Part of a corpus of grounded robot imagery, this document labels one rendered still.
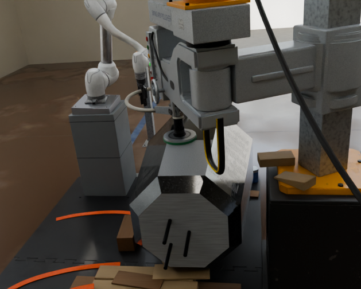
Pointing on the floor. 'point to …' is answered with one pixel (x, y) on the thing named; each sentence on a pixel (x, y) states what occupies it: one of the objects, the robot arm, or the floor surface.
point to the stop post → (148, 112)
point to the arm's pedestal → (104, 152)
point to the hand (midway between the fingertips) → (143, 101)
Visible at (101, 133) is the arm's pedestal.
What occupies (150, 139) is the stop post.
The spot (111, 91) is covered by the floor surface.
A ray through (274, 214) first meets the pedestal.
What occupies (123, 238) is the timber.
